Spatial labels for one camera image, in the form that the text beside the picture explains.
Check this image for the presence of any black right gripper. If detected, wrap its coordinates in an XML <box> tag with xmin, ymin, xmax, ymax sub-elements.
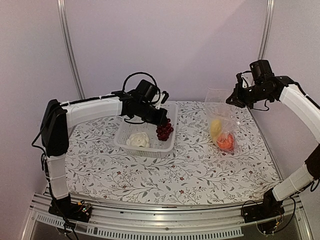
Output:
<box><xmin>226</xmin><ymin>82</ymin><xmax>273</xmax><ymax>110</ymax></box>

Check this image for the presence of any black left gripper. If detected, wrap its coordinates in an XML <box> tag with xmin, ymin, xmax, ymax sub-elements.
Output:
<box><xmin>137</xmin><ymin>101</ymin><xmax>168</xmax><ymax>126</ymax></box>

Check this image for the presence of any dark red grape bunch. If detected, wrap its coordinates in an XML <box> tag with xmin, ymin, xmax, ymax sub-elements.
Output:
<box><xmin>156</xmin><ymin>118</ymin><xmax>174</xmax><ymax>142</ymax></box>

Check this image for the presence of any clear zip top bag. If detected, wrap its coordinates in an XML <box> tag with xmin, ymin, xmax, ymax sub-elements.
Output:
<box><xmin>204</xmin><ymin>88</ymin><xmax>240</xmax><ymax>154</ymax></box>

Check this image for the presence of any yellow toy mango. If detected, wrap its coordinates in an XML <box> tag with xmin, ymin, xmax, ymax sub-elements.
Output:
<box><xmin>209</xmin><ymin>119</ymin><xmax>222</xmax><ymax>145</ymax></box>

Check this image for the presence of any white perforated plastic basket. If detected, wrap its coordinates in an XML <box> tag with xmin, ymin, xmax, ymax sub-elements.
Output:
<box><xmin>114</xmin><ymin>101</ymin><xmax>178</xmax><ymax>158</ymax></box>

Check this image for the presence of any orange toy pumpkin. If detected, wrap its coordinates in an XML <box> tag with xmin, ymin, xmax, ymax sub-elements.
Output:
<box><xmin>216</xmin><ymin>133</ymin><xmax>235</xmax><ymax>152</ymax></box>

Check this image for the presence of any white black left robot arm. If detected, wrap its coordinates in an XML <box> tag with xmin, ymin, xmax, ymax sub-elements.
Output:
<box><xmin>31</xmin><ymin>78</ymin><xmax>169</xmax><ymax>217</ymax></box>

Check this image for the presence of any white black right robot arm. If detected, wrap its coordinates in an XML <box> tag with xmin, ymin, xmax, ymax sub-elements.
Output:
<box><xmin>226</xmin><ymin>70</ymin><xmax>320</xmax><ymax>202</ymax></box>

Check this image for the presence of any white toy cauliflower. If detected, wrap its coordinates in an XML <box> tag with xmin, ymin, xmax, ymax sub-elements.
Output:
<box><xmin>126</xmin><ymin>132</ymin><xmax>150</xmax><ymax>148</ymax></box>

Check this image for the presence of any floral patterned table mat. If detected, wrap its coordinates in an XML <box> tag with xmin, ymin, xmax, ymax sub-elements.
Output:
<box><xmin>65</xmin><ymin>101</ymin><xmax>281</xmax><ymax>205</ymax></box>

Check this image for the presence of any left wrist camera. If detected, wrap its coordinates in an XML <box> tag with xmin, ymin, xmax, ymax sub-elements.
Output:
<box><xmin>132</xmin><ymin>79</ymin><xmax>169</xmax><ymax>110</ymax></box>

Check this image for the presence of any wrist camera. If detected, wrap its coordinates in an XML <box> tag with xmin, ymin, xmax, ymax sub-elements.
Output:
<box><xmin>236</xmin><ymin>59</ymin><xmax>275</xmax><ymax>88</ymax></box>
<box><xmin>132</xmin><ymin>79</ymin><xmax>169</xmax><ymax>110</ymax></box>

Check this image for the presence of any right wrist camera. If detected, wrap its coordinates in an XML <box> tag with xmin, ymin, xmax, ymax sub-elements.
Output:
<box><xmin>236</xmin><ymin>59</ymin><xmax>275</xmax><ymax>88</ymax></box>

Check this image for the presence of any right aluminium corner post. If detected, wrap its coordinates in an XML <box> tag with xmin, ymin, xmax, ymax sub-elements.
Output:
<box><xmin>258</xmin><ymin>0</ymin><xmax>275</xmax><ymax>60</ymax></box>

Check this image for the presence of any aluminium corner post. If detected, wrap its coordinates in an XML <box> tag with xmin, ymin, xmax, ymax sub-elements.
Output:
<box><xmin>56</xmin><ymin>0</ymin><xmax>86</xmax><ymax>100</ymax></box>
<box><xmin>258</xmin><ymin>0</ymin><xmax>275</xmax><ymax>60</ymax></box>

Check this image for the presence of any aluminium front rail frame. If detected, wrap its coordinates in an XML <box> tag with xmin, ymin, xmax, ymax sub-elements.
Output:
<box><xmin>21</xmin><ymin>193</ymin><xmax>314</xmax><ymax>240</ymax></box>

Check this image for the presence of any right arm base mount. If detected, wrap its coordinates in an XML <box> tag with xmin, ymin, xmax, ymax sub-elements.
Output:
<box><xmin>240</xmin><ymin>189</ymin><xmax>285</xmax><ymax>235</ymax></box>

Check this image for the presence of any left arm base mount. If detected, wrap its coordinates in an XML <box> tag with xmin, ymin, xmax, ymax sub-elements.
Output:
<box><xmin>48</xmin><ymin>195</ymin><xmax>92</xmax><ymax>223</ymax></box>

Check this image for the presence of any left aluminium corner post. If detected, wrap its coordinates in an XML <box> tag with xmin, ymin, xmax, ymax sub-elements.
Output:
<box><xmin>56</xmin><ymin>0</ymin><xmax>86</xmax><ymax>100</ymax></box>

